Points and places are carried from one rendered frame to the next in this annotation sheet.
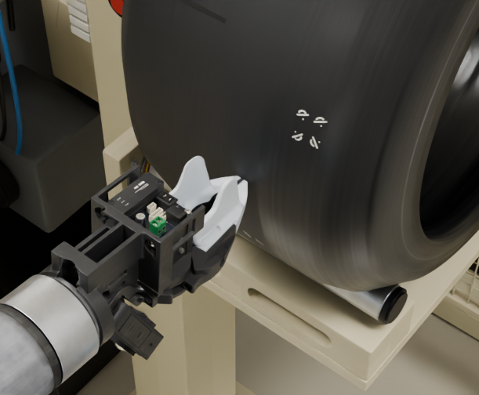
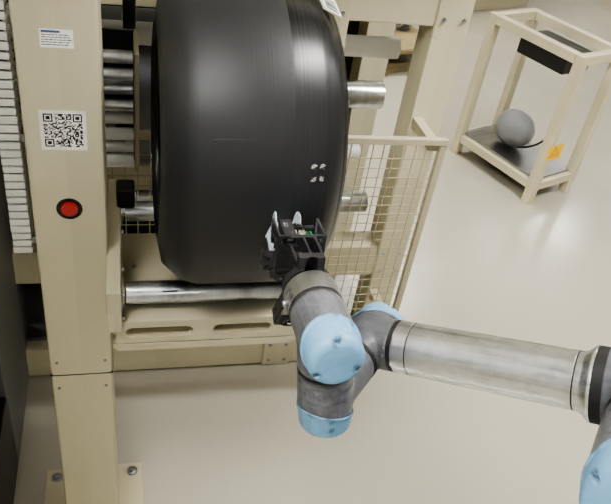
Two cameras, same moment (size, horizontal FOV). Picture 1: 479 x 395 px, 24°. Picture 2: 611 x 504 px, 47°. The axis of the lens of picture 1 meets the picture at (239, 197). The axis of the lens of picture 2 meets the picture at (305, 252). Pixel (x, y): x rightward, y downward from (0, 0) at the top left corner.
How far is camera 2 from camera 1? 0.76 m
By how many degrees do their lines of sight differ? 42
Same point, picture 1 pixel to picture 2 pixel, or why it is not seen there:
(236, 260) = (201, 316)
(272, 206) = not seen: hidden behind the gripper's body
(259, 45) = (282, 143)
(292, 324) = (244, 331)
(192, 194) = not seen: hidden behind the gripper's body
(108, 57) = (55, 252)
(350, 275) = not seen: hidden behind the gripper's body
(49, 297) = (318, 275)
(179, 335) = (110, 425)
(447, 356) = (187, 383)
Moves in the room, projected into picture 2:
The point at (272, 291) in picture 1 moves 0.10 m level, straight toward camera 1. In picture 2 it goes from (231, 318) to (267, 346)
